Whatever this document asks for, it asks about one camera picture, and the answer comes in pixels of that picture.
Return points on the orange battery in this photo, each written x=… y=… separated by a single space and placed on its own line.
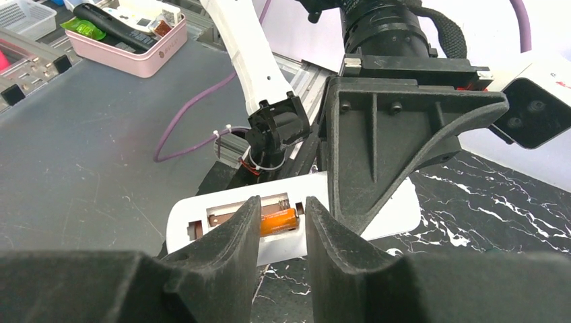
x=277 y=222

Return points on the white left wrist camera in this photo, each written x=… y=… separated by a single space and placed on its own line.
x=537 y=87

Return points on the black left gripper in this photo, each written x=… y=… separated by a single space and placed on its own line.
x=375 y=132

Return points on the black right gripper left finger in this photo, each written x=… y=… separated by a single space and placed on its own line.
x=209 y=280

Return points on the pink storage tray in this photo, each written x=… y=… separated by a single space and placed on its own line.
x=138 y=40

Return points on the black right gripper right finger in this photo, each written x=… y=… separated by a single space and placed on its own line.
x=354 y=281

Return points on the clear mesh basket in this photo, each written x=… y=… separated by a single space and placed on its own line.
x=28 y=18

